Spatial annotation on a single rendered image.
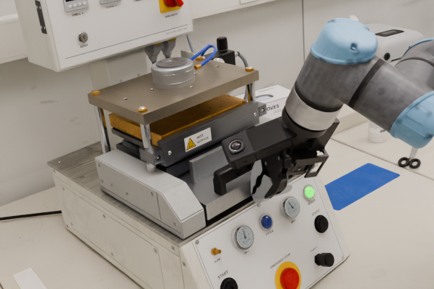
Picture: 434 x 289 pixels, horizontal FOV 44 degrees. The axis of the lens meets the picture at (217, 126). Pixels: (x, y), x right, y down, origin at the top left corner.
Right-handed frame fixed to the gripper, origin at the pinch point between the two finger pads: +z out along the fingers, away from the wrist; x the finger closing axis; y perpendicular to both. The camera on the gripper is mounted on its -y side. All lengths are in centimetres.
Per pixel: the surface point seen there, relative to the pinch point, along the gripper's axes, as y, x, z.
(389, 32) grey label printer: 82, 63, 14
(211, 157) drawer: -5.0, 8.6, -1.1
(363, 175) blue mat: 45, 15, 21
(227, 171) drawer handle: -5.6, 2.2, -4.9
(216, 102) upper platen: 0.2, 20.8, -2.1
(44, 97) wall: -25, 58, 32
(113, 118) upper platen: -18.2, 24.1, 4.0
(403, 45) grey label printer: 83, 56, 14
